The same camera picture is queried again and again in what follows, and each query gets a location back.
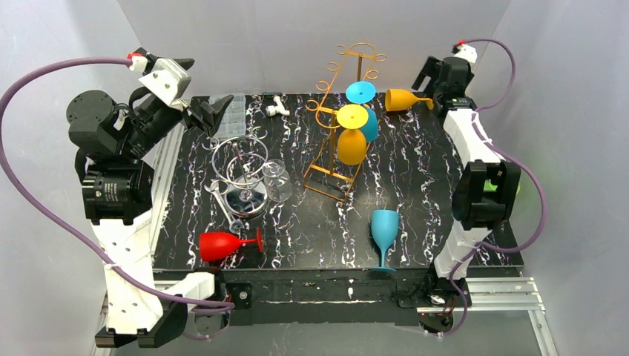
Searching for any silver wire glass rack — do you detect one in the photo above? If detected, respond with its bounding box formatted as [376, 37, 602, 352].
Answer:
[211, 135, 269, 219]

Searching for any orange plastic goblet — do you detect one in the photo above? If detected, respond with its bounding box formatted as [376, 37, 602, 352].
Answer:
[385, 89, 435, 112]

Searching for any blue plastic goblet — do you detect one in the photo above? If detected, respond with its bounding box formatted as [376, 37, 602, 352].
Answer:
[370, 209, 399, 272]
[346, 81, 379, 143]

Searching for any clear cut glass goblet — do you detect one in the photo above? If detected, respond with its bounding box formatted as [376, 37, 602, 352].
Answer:
[262, 159, 292, 202]

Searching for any yellow plastic wine glass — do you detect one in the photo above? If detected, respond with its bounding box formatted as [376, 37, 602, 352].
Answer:
[337, 104, 369, 165]

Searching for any red plastic goblet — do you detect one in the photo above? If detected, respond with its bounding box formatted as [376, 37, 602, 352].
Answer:
[199, 228, 263, 262]

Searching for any blue plastic goblet front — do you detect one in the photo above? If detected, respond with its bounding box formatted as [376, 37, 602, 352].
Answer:
[370, 209, 399, 272]

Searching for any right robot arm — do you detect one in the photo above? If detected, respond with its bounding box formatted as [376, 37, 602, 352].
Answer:
[412, 56, 521, 281]

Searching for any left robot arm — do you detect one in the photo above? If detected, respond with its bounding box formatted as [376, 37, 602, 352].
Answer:
[66, 53, 232, 349]

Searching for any clear plastic organizer box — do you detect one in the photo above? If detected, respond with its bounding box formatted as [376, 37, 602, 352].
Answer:
[214, 93, 246, 140]

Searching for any white pipe fitting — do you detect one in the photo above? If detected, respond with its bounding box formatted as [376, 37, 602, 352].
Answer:
[266, 96, 290, 116]

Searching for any silver wrench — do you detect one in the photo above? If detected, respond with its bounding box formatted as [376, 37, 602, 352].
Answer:
[204, 179, 244, 236]

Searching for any green plastic goblet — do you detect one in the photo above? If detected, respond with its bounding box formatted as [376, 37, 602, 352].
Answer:
[484, 180, 521, 194]

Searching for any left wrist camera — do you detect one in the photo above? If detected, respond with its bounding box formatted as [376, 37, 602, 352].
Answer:
[127, 48, 191, 112]

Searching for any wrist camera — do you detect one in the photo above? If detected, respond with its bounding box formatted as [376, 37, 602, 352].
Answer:
[127, 48, 191, 112]
[452, 42, 478, 65]

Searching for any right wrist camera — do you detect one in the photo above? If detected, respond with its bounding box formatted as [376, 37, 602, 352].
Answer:
[452, 42, 478, 65]

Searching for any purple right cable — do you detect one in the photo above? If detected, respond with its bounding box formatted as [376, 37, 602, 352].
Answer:
[442, 39, 548, 337]

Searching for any purple cable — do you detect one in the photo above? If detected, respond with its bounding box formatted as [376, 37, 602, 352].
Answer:
[442, 39, 548, 337]
[0, 57, 236, 341]

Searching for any gold wire glass rack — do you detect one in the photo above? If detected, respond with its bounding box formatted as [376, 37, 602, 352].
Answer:
[303, 42, 386, 202]

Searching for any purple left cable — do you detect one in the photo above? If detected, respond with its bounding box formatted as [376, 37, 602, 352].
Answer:
[0, 57, 236, 341]

